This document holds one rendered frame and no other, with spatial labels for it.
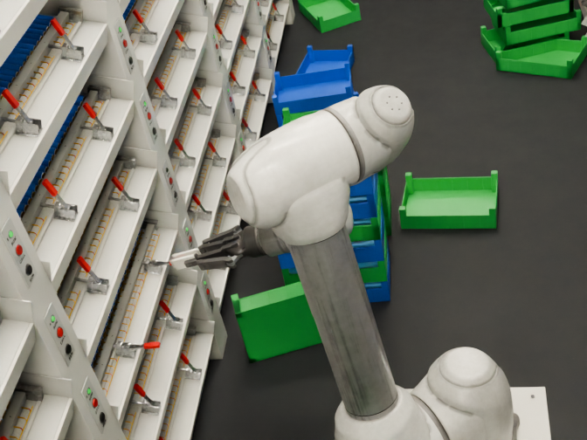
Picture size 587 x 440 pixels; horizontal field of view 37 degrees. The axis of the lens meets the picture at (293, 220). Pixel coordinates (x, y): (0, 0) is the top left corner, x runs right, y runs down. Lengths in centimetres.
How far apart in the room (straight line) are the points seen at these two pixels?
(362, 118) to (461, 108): 205
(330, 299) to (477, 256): 132
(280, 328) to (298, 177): 117
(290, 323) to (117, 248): 70
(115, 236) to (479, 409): 85
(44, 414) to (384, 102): 80
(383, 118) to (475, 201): 159
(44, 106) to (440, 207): 159
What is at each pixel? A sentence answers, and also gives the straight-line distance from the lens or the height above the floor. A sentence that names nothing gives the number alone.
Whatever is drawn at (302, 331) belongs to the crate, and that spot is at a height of 7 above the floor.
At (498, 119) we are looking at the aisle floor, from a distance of 332.
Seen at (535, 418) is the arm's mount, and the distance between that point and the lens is 196.
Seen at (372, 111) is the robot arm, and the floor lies 110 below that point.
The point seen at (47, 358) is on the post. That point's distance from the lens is 158.
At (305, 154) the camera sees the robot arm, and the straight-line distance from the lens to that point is 133.
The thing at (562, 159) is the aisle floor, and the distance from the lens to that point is 311.
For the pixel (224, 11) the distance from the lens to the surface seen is 325.
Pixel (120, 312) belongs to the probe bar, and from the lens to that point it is 200.
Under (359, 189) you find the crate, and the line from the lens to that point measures 234.
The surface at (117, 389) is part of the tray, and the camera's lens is 189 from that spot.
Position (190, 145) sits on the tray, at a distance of 253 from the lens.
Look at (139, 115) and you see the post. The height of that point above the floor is 83.
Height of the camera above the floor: 182
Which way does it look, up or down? 38 degrees down
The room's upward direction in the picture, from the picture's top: 13 degrees counter-clockwise
